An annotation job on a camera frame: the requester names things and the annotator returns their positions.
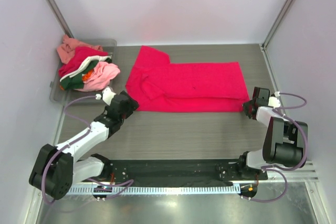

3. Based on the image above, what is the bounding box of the magenta t shirt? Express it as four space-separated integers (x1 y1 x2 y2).
125 46 249 113

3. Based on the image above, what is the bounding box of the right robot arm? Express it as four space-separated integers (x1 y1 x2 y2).
236 87 308 174

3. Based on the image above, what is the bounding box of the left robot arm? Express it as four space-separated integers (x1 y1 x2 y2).
29 88 139 205

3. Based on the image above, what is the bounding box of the light pink t shirt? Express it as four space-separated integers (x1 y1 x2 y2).
75 61 120 92

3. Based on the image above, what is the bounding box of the orange garment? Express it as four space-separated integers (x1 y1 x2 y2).
81 69 94 82

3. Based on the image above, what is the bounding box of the green white t shirt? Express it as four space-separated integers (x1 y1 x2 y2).
60 57 112 90

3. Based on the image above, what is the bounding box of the crimson t shirt in tray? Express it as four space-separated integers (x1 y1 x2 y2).
58 47 111 79

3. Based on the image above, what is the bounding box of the grey plastic tray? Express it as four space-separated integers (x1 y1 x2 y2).
49 38 118 104

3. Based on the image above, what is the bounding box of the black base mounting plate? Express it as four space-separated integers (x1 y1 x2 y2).
93 159 268 187

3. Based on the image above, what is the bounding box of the salmon pink t shirt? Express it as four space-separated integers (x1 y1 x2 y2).
56 35 103 64

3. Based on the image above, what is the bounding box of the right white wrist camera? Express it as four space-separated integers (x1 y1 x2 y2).
268 91 281 108

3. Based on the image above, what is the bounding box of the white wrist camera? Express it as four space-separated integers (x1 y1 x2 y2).
268 91 281 108
95 87 117 105

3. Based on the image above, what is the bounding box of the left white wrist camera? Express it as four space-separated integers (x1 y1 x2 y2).
95 87 117 105

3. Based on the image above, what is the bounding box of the right aluminium table rail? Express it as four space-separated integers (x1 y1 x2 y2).
260 43 302 156

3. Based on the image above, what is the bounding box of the right aluminium frame post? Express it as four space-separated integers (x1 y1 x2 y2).
261 0 295 50

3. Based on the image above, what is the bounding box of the aluminium frame post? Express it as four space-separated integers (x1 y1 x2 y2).
46 0 73 37
261 0 295 50

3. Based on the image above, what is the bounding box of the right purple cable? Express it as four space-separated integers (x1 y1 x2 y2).
248 92 308 204

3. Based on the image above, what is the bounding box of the purple cable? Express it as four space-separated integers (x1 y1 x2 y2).
248 92 308 204
41 94 134 205

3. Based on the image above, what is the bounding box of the white slotted cable duct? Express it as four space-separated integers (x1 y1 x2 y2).
67 184 240 196

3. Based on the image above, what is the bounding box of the left aluminium frame post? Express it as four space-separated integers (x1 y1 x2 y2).
46 0 73 37

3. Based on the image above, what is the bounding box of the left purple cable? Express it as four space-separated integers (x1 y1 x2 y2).
41 94 134 205

